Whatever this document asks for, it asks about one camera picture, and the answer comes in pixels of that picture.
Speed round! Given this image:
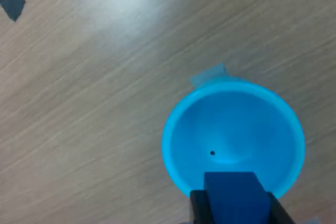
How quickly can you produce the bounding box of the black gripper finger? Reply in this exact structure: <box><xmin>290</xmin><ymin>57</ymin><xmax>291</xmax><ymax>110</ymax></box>
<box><xmin>266</xmin><ymin>191</ymin><xmax>296</xmax><ymax>224</ymax></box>
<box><xmin>189</xmin><ymin>189</ymin><xmax>217</xmax><ymax>224</ymax></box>

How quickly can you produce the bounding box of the blue cube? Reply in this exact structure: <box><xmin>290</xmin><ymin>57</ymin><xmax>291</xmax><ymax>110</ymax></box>
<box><xmin>204</xmin><ymin>171</ymin><xmax>272</xmax><ymax>224</ymax></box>

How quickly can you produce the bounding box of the blue plastic cup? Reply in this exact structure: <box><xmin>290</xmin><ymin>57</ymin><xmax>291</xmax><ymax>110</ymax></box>
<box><xmin>161</xmin><ymin>76</ymin><xmax>307</xmax><ymax>200</ymax></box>

